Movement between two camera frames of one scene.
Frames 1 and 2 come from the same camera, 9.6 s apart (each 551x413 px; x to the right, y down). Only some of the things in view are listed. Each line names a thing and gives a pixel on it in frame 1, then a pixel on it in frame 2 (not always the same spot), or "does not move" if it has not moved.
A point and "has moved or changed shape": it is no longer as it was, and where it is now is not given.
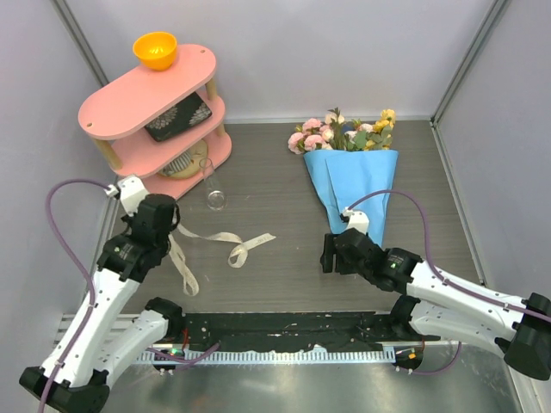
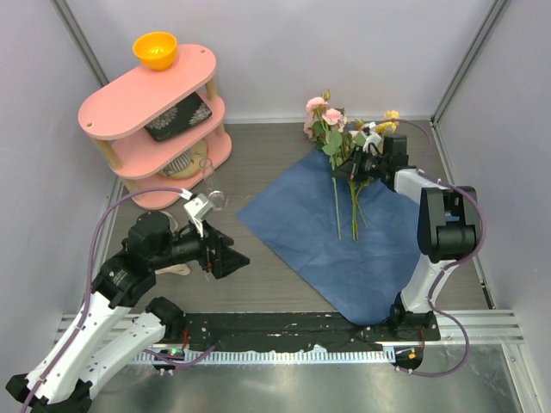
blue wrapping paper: (343, 177) has moved or changed shape
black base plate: (295, 331) does not move
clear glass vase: (216, 197) does not move
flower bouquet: (337, 134) has moved or changed shape
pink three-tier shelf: (158, 126) does not move
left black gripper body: (165, 245) to (189, 246)
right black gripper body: (342, 264) to (365, 165)
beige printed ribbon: (237, 257) to (180, 269)
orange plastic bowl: (156, 50) does not move
